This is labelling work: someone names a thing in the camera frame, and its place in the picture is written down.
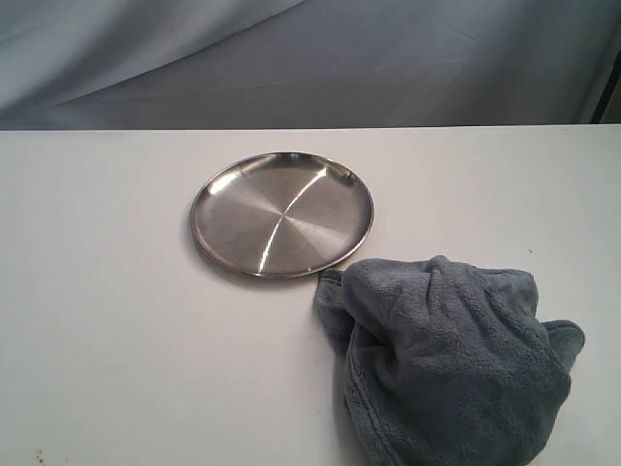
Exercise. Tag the round stainless steel plate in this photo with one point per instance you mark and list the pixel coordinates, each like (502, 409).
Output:
(281, 215)

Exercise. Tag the grey backdrop cloth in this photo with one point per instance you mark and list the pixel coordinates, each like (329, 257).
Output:
(86, 65)

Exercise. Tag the black stand pole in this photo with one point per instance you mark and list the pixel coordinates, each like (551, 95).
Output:
(607, 93)

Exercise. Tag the grey fleece cloth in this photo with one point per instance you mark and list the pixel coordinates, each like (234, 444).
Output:
(445, 363)

